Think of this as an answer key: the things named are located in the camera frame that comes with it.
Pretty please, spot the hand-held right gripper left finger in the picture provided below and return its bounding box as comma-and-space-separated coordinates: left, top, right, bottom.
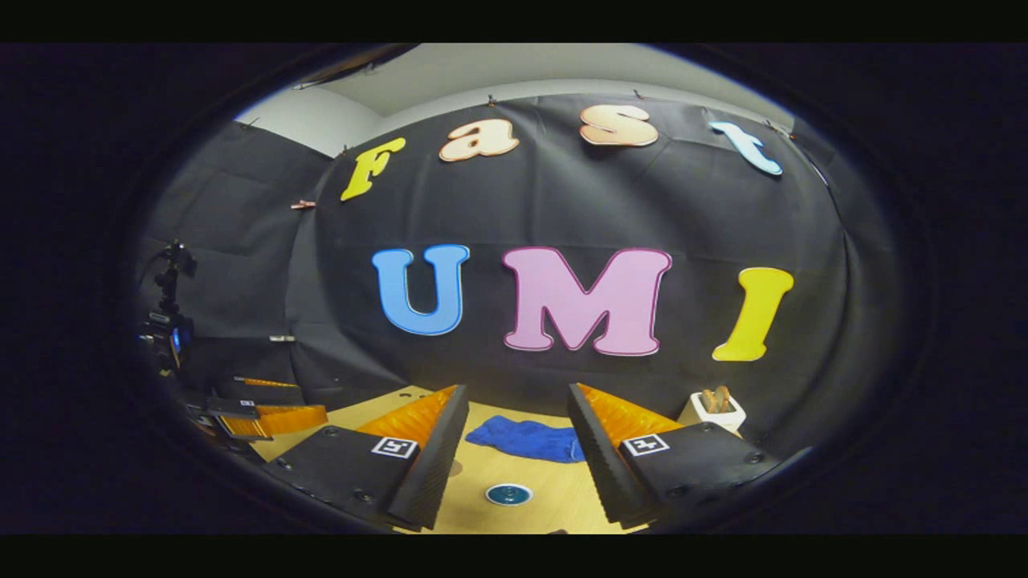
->
265, 385, 470, 531

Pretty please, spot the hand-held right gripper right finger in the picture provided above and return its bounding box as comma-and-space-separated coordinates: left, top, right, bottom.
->
567, 383, 781, 529

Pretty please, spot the white teacup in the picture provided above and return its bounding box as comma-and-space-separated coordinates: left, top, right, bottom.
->
485, 482, 533, 507

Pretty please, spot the blue towel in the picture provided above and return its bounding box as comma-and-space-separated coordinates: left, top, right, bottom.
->
465, 415, 585, 464

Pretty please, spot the white toaster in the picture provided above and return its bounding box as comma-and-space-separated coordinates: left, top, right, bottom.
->
677, 392, 748, 438

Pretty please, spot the black backdrop cloth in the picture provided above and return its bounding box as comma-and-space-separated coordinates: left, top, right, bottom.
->
137, 92, 896, 450

